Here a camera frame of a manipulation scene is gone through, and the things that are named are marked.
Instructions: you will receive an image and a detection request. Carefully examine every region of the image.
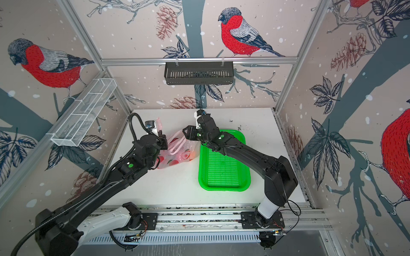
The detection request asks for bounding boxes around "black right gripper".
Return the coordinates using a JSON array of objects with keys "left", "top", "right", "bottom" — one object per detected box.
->
[{"left": 182, "top": 124, "right": 212, "bottom": 144}]

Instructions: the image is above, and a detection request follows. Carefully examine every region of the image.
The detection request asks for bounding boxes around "black hanging wire basket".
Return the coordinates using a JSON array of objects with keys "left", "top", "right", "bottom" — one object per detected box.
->
[{"left": 164, "top": 61, "right": 234, "bottom": 85}]

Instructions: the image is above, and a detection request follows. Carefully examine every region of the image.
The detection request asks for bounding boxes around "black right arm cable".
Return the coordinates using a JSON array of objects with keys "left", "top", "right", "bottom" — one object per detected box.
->
[{"left": 281, "top": 199, "right": 302, "bottom": 231}]

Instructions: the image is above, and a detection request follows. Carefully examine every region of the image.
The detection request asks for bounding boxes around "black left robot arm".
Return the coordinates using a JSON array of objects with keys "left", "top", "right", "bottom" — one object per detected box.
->
[{"left": 35, "top": 133, "right": 168, "bottom": 256}]

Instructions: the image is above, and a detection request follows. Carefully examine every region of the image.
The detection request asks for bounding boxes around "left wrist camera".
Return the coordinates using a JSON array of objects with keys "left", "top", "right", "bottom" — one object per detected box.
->
[{"left": 145, "top": 118, "right": 162, "bottom": 135}]

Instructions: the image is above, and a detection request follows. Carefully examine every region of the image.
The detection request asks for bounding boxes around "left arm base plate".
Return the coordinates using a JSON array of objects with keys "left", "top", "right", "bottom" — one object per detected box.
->
[{"left": 119, "top": 213, "right": 158, "bottom": 231}]

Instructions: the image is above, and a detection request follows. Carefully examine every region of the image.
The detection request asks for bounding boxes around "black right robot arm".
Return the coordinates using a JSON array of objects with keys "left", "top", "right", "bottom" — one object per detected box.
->
[{"left": 183, "top": 111, "right": 299, "bottom": 228}]

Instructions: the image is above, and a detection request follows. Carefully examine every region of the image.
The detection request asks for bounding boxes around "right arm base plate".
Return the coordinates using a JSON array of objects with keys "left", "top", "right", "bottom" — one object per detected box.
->
[{"left": 239, "top": 210, "right": 285, "bottom": 230}]

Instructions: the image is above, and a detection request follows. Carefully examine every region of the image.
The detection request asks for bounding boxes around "pink plastic bag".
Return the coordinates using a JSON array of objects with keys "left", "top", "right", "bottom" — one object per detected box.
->
[{"left": 158, "top": 130, "right": 200, "bottom": 169}]

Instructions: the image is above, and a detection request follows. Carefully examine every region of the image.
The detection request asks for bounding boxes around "green plastic basket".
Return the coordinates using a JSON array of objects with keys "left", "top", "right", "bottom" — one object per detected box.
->
[{"left": 198, "top": 146, "right": 251, "bottom": 192}]

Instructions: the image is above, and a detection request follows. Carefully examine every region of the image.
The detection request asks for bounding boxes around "white wire mesh shelf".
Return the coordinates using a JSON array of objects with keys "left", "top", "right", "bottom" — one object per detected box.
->
[{"left": 51, "top": 78, "right": 117, "bottom": 147}]

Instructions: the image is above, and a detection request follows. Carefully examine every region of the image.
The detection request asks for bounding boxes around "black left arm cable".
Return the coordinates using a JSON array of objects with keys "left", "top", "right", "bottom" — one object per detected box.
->
[{"left": 127, "top": 112, "right": 148, "bottom": 141}]

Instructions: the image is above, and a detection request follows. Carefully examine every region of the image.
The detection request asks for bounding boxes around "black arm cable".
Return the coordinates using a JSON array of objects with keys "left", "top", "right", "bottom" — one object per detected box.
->
[
  {"left": 281, "top": 199, "right": 302, "bottom": 231},
  {"left": 127, "top": 112, "right": 148, "bottom": 141}
]

